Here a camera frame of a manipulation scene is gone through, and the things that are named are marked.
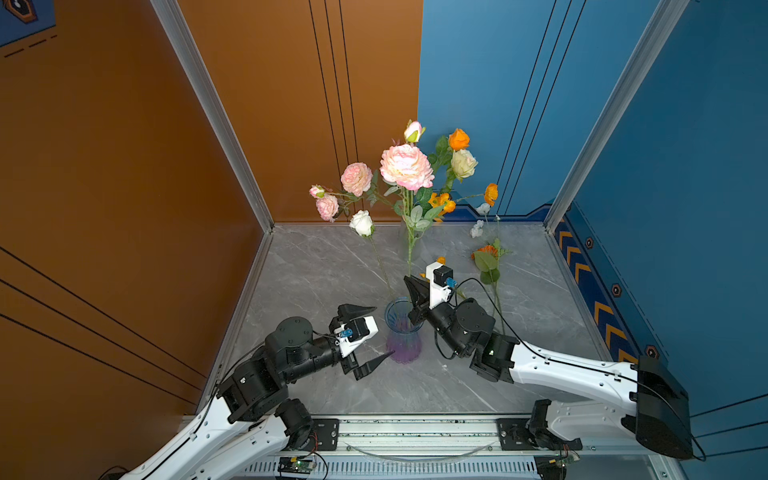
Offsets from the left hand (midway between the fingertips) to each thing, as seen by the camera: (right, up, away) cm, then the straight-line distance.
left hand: (381, 324), depth 61 cm
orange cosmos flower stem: (+20, +12, +44) cm, 50 cm away
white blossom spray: (+35, +24, +54) cm, 69 cm away
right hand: (+5, +9, +6) cm, 12 cm away
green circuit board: (-21, -36, +10) cm, 43 cm away
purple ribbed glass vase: (+5, -9, +19) cm, 22 cm away
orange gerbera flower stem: (+35, +12, +44) cm, 58 cm away
